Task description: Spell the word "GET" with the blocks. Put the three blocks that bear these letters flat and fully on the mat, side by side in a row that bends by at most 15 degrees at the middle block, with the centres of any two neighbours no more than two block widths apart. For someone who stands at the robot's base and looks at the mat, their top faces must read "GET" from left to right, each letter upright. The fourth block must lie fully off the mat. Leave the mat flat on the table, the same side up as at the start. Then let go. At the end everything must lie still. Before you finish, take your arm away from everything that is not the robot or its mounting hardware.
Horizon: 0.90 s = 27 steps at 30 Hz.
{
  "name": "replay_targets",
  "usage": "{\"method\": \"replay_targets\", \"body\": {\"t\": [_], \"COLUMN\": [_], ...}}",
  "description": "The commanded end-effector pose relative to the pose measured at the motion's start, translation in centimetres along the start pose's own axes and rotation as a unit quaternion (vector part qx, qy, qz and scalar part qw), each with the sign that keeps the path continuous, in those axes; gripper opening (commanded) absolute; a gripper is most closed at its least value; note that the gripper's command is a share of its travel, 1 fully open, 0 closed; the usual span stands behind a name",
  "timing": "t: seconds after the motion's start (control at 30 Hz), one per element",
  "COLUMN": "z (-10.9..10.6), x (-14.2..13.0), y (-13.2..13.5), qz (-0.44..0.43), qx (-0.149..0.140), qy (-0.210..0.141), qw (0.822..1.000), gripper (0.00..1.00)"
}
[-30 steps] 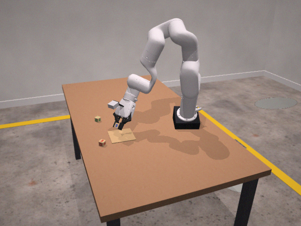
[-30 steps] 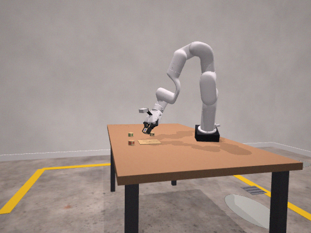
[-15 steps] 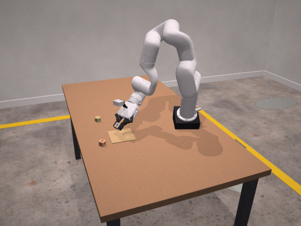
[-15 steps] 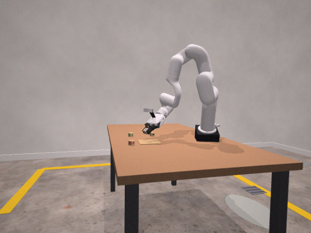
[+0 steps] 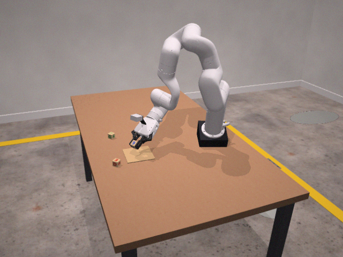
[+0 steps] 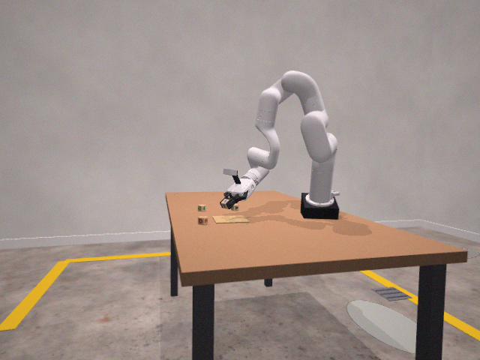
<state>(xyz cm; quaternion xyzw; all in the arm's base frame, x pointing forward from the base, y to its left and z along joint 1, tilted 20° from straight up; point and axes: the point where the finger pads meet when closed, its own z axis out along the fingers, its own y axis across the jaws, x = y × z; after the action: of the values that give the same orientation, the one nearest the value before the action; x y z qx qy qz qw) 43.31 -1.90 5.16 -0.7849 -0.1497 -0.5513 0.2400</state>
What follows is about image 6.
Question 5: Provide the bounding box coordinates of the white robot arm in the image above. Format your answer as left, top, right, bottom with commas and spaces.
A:
244, 71, 341, 207

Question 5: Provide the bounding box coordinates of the tan flat mat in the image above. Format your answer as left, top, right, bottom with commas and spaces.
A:
212, 215, 250, 224

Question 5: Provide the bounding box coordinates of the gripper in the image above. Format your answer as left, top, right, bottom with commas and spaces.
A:
220, 175, 256, 209

